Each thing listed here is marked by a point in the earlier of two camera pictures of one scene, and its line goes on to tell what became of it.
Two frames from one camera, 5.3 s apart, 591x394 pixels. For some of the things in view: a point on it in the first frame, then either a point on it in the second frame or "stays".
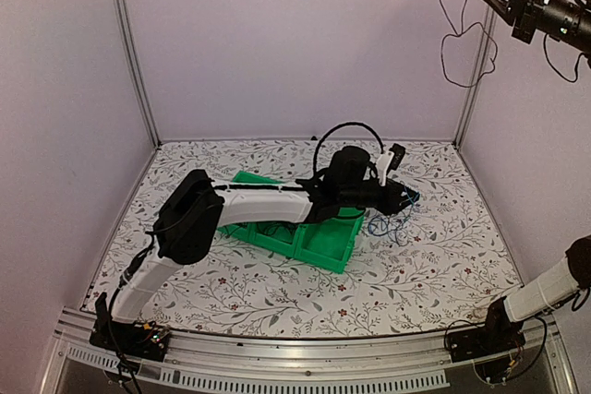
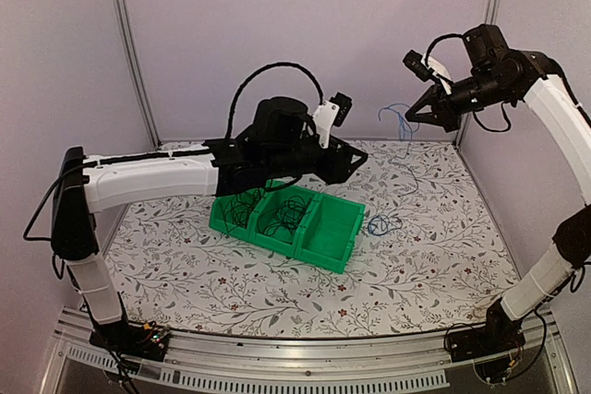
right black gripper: x=526 y=19 → x=444 y=113
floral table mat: x=449 y=265 stays
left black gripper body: x=390 y=206 → x=330 y=172
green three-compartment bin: x=328 y=243 stays
